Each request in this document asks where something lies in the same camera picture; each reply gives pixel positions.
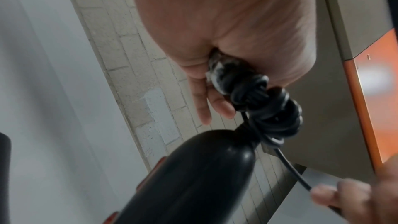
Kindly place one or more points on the black rounded object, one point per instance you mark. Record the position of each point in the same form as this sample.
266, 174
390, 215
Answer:
4, 154

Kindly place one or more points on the black hair dryer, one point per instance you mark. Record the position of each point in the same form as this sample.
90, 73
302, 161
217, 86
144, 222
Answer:
192, 181

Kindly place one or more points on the beige and orange cabinet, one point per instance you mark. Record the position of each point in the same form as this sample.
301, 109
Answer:
329, 119

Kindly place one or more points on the person's left hand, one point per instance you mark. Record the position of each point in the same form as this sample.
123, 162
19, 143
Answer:
230, 16

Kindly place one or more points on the person's right hand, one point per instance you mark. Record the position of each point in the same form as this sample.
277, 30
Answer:
373, 193

